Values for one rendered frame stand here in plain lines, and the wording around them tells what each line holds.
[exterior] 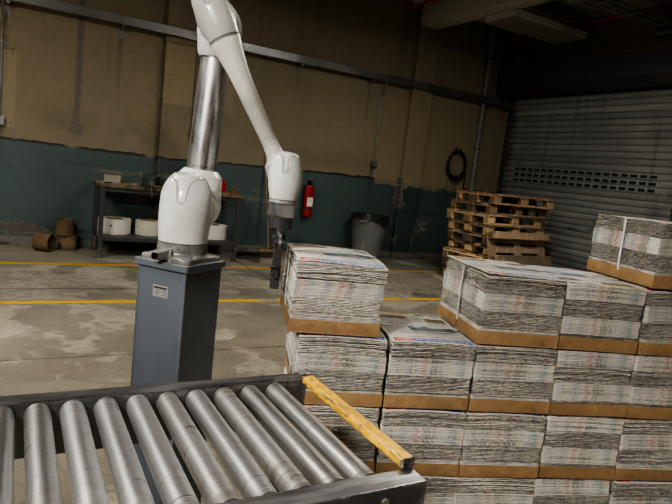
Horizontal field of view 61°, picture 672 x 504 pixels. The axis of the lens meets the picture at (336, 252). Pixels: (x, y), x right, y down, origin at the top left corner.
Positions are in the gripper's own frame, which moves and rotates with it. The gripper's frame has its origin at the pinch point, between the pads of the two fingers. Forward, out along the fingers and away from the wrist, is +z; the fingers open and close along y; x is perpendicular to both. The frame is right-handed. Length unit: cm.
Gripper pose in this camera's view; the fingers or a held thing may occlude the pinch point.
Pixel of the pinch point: (274, 277)
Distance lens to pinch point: 192.1
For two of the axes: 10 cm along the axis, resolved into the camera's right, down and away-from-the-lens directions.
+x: -9.8, -0.9, -1.7
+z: -1.1, 9.8, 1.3
